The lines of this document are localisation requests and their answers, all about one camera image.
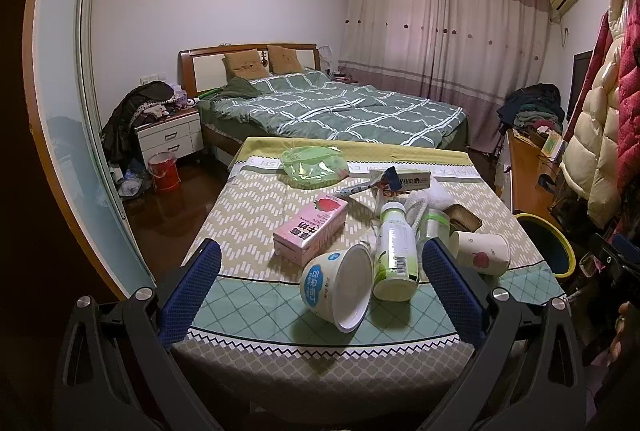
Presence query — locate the wooden desk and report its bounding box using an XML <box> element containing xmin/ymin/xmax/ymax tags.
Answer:
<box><xmin>506</xmin><ymin>130</ymin><xmax>560</xmax><ymax>229</ymax></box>

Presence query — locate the clear jar green tape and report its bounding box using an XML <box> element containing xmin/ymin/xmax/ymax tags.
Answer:
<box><xmin>416</xmin><ymin>209</ymin><xmax>450</xmax><ymax>255</ymax></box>

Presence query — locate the paper cup with strawberry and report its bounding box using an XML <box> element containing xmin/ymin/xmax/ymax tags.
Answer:
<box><xmin>449</xmin><ymin>231</ymin><xmax>511</xmax><ymax>277</ymax></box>

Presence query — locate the pink strawberry milk carton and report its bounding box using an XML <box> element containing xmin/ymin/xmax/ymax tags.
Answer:
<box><xmin>273</xmin><ymin>195</ymin><xmax>348</xmax><ymax>267</ymax></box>

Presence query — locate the sliding wardrobe door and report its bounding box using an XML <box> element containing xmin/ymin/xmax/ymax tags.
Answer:
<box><xmin>23</xmin><ymin>0</ymin><xmax>155</xmax><ymax>299</ymax></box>

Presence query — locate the brown plastic tray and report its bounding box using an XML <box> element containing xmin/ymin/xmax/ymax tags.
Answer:
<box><xmin>445</xmin><ymin>203</ymin><xmax>483</xmax><ymax>233</ymax></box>

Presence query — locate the green plastic bag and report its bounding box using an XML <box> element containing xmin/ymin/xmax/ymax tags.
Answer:
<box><xmin>280</xmin><ymin>146</ymin><xmax>349</xmax><ymax>189</ymax></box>

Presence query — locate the clothes pile on desk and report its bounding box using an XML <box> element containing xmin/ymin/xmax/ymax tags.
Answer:
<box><xmin>497</xmin><ymin>83</ymin><xmax>565</xmax><ymax>134</ymax></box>

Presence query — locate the white tissue paper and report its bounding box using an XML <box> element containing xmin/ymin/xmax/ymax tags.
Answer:
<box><xmin>405</xmin><ymin>178</ymin><xmax>454</xmax><ymax>233</ymax></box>

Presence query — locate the cream puffer jacket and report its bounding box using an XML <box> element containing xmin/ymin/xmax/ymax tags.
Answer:
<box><xmin>561</xmin><ymin>0</ymin><xmax>634</xmax><ymax>227</ymax></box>

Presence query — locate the blue white wrapper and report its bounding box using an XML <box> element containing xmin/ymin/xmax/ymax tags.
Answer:
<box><xmin>333</xmin><ymin>166</ymin><xmax>402</xmax><ymax>200</ymax></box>

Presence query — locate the yellow rimmed blue trash bin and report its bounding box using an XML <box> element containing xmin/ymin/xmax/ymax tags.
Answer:
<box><xmin>515</xmin><ymin>212</ymin><xmax>576</xmax><ymax>279</ymax></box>

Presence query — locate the brown pillow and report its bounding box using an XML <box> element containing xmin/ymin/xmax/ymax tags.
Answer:
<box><xmin>224</xmin><ymin>48</ymin><xmax>269</xmax><ymax>81</ymax></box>
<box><xmin>267</xmin><ymin>45</ymin><xmax>305</xmax><ymax>76</ymax></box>

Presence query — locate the dark clothes pile on cabinet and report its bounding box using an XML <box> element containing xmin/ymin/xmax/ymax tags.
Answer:
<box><xmin>101</xmin><ymin>80</ymin><xmax>188</xmax><ymax>166</ymax></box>

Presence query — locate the patterned beige green tablecloth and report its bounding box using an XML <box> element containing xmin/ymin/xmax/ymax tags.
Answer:
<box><xmin>169</xmin><ymin>136</ymin><xmax>566</xmax><ymax>412</ymax></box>

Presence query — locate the red bucket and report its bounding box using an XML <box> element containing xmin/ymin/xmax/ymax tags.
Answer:
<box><xmin>146</xmin><ymin>151</ymin><xmax>180</xmax><ymax>192</ymax></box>

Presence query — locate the right brown pillow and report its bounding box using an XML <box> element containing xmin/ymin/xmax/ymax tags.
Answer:
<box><xmin>267</xmin><ymin>45</ymin><xmax>305</xmax><ymax>76</ymax></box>

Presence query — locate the pink striped curtain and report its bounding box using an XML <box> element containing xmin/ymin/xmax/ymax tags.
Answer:
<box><xmin>338</xmin><ymin>0</ymin><xmax>549</xmax><ymax>151</ymax></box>

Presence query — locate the pale green cardboard box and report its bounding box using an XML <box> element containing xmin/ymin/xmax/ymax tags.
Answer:
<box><xmin>370</xmin><ymin>170</ymin><xmax>432</xmax><ymax>192</ymax></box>

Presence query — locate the white green drink bottle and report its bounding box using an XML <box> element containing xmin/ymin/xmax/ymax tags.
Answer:
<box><xmin>373</xmin><ymin>201</ymin><xmax>420</xmax><ymax>302</ymax></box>

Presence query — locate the white bedside cabinet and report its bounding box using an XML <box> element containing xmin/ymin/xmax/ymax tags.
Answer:
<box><xmin>136</xmin><ymin>108</ymin><xmax>204</xmax><ymax>165</ymax></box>

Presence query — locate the left brown pillow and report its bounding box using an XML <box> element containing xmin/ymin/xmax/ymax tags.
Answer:
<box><xmin>224</xmin><ymin>48</ymin><xmax>269</xmax><ymax>81</ymax></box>

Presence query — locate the green checked duvet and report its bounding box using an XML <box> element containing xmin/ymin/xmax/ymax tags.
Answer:
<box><xmin>198</xmin><ymin>70</ymin><xmax>468</xmax><ymax>150</ymax></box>

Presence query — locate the black television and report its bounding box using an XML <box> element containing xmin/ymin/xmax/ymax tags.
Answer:
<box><xmin>566</xmin><ymin>50</ymin><xmax>592</xmax><ymax>121</ymax></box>

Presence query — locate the person's hand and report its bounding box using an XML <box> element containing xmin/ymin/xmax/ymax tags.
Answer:
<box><xmin>608</xmin><ymin>301</ymin><xmax>639</xmax><ymax>365</ymax></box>

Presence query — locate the wooden bed with headboard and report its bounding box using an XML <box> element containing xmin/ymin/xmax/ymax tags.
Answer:
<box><xmin>178</xmin><ymin>43</ymin><xmax>469</xmax><ymax>161</ymax></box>

